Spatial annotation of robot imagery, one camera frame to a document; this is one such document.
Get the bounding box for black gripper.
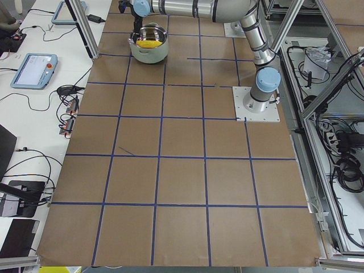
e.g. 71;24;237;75
118;0;143;37

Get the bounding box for yellow corn cob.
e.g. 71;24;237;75
136;40;163;49

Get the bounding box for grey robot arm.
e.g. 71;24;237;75
118;0;281;114

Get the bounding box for pale green cooking pot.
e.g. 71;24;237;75
129;23;169;64

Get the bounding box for black power adapter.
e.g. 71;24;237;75
86;14;106;23

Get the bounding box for far blue teach pendant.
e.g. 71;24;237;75
51;1;75;25

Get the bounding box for blue teach pendant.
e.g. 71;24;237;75
51;1;75;25
10;53;58;90

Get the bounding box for small usb hub box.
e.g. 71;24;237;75
66;97;79;114

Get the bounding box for near blue teach pendant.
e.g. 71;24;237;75
10;53;58;90

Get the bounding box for black tablet stand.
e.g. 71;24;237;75
1;126;46;218

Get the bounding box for aluminium frame post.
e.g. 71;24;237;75
65;0;100;59

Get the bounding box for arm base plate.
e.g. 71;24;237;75
224;21;246;38
232;86;280;123

